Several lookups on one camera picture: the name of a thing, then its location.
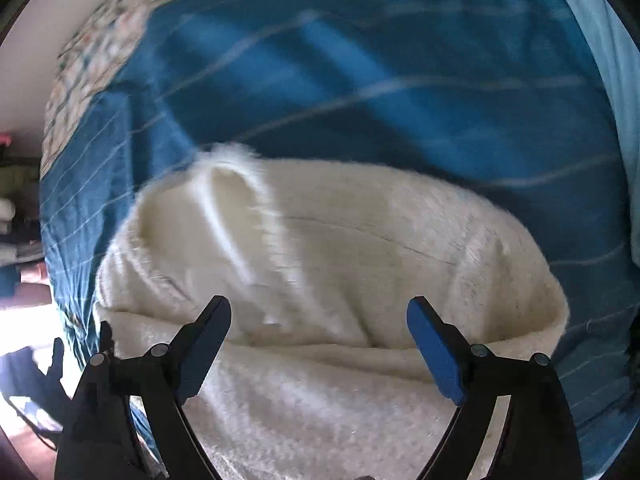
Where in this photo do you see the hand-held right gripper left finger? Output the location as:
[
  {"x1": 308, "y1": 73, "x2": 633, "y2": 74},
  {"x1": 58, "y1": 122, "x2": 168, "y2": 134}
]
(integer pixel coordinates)
[{"x1": 54, "y1": 295, "x2": 233, "y2": 480}]

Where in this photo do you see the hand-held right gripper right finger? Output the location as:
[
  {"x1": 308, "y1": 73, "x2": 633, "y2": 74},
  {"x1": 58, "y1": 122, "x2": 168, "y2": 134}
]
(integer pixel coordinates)
[{"x1": 406, "y1": 296, "x2": 585, "y2": 480}]

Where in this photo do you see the white fluffy pillow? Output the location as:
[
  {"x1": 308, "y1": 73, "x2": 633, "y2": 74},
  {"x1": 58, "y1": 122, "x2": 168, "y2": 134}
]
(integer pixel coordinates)
[{"x1": 92, "y1": 142, "x2": 571, "y2": 480}]

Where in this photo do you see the dark object on floor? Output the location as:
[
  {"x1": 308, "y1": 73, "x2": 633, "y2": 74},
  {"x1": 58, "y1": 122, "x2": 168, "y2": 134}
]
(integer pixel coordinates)
[{"x1": 0, "y1": 337, "x2": 76, "y2": 451}]

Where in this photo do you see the cluttered storage rack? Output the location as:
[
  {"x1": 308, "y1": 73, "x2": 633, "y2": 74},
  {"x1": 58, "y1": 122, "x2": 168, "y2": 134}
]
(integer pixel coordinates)
[{"x1": 0, "y1": 132, "x2": 48, "y2": 296}]

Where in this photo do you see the blue striped bedsheet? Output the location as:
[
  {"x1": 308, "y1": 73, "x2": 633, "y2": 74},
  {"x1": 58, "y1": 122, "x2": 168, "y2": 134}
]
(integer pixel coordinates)
[{"x1": 39, "y1": 0, "x2": 633, "y2": 480}]

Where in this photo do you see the light blue blanket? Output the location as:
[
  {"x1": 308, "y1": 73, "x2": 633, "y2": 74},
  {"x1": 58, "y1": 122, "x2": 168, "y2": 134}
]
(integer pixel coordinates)
[{"x1": 532, "y1": 0, "x2": 640, "y2": 266}]

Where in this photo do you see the plaid bed cover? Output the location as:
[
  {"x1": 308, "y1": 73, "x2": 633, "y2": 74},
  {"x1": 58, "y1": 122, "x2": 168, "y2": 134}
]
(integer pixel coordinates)
[{"x1": 40, "y1": 0, "x2": 281, "y2": 181}]

